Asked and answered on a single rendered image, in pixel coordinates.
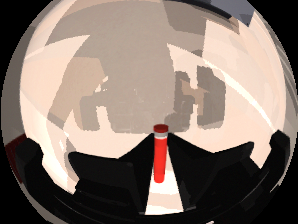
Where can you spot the red peg with grey band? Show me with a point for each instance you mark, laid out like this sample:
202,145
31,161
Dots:
160,132

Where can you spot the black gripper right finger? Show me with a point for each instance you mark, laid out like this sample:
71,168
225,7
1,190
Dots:
195,168

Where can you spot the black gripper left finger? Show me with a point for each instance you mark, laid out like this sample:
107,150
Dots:
132,171

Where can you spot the grey sloped panel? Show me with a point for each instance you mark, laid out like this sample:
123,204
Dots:
240,9

